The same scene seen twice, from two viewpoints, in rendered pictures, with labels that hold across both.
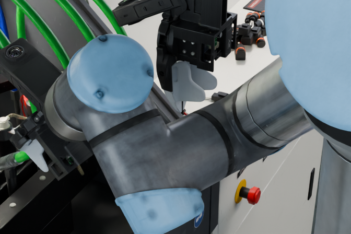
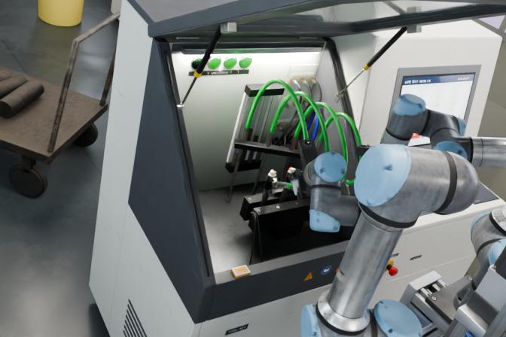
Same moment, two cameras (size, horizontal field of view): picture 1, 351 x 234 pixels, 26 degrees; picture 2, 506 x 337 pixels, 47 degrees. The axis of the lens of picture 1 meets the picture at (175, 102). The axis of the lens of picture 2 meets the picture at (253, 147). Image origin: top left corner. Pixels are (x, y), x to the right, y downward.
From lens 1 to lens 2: 0.72 m
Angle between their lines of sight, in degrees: 20
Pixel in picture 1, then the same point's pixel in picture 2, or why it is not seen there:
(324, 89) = (359, 189)
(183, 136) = (344, 201)
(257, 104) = not seen: hidden behind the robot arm
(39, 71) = (312, 154)
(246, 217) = (386, 283)
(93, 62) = (325, 159)
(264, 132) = not seen: hidden behind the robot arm
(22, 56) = (309, 146)
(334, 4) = (370, 168)
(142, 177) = (321, 206)
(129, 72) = (335, 168)
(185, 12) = not seen: hidden behind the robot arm
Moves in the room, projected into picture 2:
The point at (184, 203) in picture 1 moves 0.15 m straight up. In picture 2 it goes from (330, 223) to (351, 173)
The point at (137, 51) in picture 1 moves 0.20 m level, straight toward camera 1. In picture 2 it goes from (342, 163) to (312, 200)
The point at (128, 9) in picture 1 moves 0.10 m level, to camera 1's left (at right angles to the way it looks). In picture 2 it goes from (361, 148) to (331, 133)
